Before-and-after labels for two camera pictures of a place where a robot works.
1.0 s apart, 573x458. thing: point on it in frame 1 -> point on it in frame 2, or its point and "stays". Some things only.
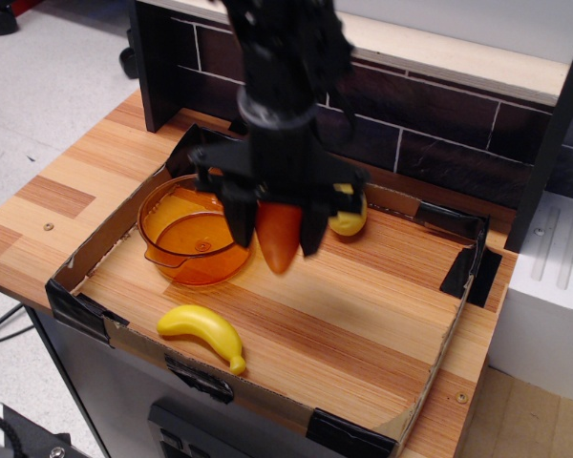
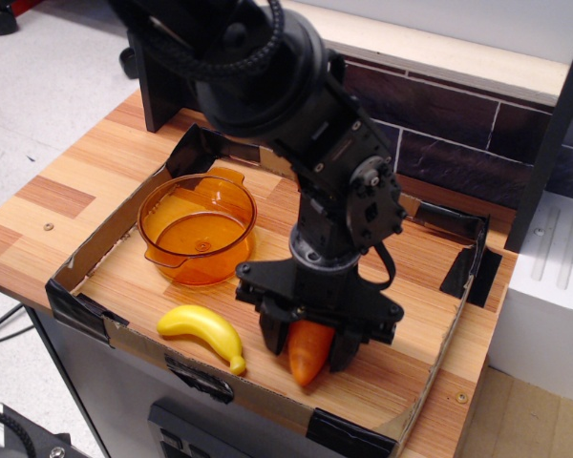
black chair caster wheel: [129, 62] stays
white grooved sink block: [545, 334] stays
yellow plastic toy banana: [200, 322] stays
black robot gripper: [283, 158] -> [321, 281]
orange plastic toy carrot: [280, 225] -> [308, 343]
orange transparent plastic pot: [185, 232] stays
